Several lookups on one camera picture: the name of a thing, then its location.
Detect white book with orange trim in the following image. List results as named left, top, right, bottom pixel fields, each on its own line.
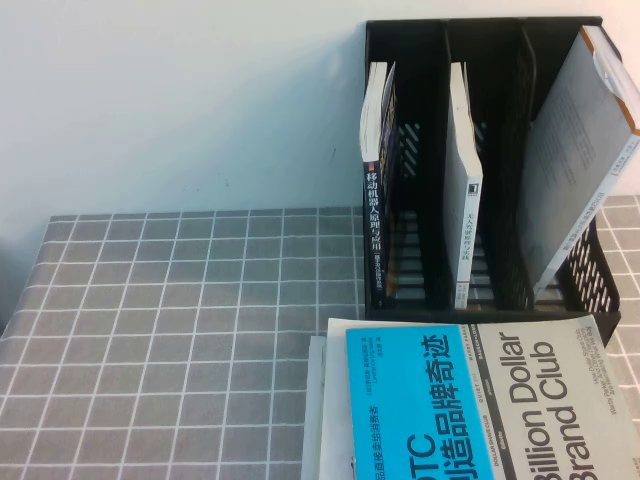
left=517, top=24, right=640, bottom=300

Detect dark spine robotics book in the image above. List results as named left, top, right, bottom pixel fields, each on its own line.
left=359, top=60, right=404, bottom=308

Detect white book with blue print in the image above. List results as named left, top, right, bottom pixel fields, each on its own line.
left=300, top=335, right=327, bottom=480

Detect thin white paperback book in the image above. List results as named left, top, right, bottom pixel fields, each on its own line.
left=443, top=60, right=485, bottom=311

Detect blue grey Billion Dollar book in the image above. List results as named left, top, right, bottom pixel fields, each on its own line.
left=344, top=313, right=640, bottom=480

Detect grey checked tablecloth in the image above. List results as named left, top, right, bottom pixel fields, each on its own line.
left=0, top=192, right=640, bottom=480

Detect black plastic book stand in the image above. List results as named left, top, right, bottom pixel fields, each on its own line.
left=363, top=17, right=623, bottom=347

